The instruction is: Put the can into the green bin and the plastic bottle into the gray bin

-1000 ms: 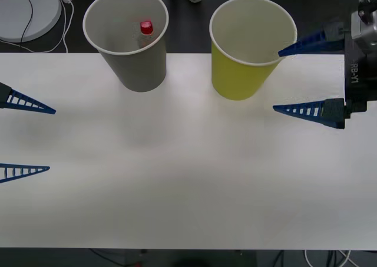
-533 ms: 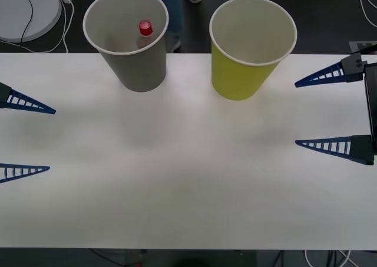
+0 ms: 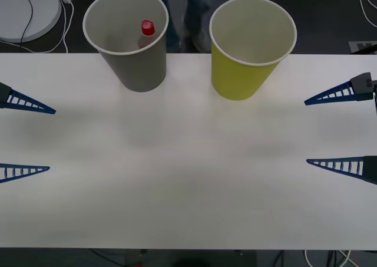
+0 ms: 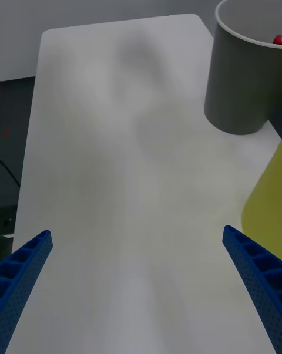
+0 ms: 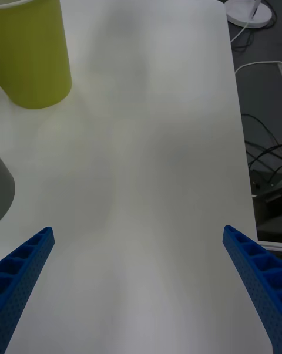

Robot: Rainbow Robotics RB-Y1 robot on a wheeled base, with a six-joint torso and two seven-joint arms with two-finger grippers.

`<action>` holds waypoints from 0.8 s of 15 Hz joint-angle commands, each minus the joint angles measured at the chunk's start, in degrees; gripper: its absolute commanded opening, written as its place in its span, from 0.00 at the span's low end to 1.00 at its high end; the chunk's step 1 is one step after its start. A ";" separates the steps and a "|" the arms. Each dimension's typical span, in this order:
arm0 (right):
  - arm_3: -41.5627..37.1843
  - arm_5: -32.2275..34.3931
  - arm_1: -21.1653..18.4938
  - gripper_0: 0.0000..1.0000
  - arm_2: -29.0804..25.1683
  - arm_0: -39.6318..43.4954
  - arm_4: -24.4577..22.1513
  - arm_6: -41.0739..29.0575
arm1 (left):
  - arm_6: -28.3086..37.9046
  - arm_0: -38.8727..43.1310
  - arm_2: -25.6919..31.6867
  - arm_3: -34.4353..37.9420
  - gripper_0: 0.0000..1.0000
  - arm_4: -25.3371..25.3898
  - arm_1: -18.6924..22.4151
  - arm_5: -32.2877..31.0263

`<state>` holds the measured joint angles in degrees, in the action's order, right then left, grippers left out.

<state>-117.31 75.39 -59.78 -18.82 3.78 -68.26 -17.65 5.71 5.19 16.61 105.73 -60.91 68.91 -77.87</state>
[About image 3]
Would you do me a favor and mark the thin black lamp cable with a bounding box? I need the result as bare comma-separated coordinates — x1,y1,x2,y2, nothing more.
16,0,34,44

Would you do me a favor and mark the yellow-green plastic waste bin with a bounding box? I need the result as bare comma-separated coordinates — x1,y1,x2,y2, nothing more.
209,0,297,101

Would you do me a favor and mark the grey plastic waste bin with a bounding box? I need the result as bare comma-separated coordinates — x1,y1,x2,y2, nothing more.
82,0,170,93

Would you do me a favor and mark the white cable under table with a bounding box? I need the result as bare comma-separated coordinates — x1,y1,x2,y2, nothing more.
304,249,354,267

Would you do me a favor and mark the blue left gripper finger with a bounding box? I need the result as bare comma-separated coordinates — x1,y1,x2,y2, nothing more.
0,83,57,115
0,163,51,184

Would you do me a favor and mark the looped white cable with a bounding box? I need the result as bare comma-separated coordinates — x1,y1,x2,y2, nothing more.
358,0,377,29

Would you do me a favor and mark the clear bottle with red cap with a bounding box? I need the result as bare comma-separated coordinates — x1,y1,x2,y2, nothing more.
137,19,156,49

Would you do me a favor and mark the black and white marker board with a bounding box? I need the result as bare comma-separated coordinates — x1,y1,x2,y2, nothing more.
349,41,377,55

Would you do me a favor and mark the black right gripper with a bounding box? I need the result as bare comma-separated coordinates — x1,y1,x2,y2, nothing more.
304,71,377,185

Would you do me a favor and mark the person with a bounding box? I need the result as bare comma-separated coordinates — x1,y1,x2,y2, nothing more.
166,0,213,53

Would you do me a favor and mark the white power strip cable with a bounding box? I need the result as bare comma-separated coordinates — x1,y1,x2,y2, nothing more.
0,0,75,54

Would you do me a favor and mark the white round lamp stand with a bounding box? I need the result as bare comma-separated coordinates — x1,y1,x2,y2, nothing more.
0,0,62,42

